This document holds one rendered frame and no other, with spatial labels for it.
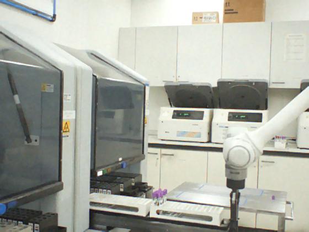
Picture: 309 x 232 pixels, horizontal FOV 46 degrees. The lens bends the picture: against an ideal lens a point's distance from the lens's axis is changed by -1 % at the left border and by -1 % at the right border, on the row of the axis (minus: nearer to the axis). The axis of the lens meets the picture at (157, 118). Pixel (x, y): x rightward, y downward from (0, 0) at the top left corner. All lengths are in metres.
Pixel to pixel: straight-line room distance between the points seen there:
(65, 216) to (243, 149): 0.72
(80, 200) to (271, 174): 2.56
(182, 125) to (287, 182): 1.19
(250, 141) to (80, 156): 0.68
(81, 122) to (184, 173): 2.54
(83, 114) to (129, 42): 3.00
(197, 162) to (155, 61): 1.27
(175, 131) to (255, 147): 2.67
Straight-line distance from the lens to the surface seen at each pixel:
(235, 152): 1.28
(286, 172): 3.84
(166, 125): 3.98
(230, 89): 4.10
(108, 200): 1.67
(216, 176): 3.90
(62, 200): 1.48
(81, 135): 1.55
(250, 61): 4.12
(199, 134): 3.88
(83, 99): 1.55
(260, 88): 4.06
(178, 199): 1.89
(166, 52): 4.32
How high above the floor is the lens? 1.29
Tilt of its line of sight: 2 degrees down
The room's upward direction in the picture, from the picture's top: 2 degrees clockwise
